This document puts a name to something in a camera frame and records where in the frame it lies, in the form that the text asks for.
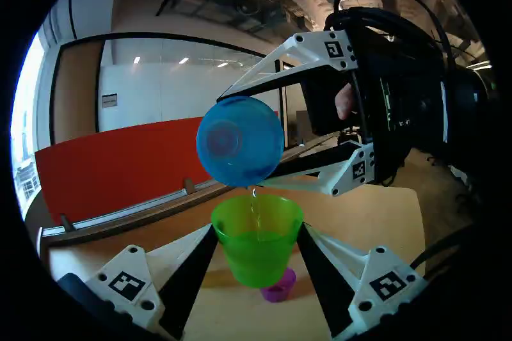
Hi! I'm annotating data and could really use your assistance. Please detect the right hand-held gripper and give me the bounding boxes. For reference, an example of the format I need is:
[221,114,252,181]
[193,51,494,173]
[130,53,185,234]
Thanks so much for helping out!
[216,6,491,197]

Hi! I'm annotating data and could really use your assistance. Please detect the black cable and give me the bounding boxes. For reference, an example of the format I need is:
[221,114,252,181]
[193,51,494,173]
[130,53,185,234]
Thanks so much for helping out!
[332,0,457,68]
[410,225,473,274]

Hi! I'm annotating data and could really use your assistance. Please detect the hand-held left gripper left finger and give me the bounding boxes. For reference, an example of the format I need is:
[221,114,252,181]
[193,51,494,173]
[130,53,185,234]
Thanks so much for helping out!
[84,222,220,340]

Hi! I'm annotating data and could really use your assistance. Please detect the purple plastic cup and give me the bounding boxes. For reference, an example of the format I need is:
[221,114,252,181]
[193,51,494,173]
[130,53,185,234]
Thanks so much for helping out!
[260,267,297,303]

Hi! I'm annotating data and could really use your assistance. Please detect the red desk screen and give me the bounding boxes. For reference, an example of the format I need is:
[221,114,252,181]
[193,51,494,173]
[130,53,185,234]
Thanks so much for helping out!
[34,116,220,242]

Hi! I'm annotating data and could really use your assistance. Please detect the person's right hand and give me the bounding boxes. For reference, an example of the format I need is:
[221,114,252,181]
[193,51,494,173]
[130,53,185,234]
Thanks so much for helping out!
[335,81,355,121]

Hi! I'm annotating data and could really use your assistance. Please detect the green plastic cup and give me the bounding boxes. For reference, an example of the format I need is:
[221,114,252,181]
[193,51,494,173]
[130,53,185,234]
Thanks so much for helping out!
[211,194,305,289]

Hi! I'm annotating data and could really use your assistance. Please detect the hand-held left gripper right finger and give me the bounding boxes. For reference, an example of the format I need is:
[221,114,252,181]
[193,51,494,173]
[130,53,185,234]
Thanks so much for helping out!
[295,222,429,338]

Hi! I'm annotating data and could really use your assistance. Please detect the blue plastic cup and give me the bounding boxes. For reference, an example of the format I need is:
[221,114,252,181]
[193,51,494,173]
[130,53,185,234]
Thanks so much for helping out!
[196,95,285,188]

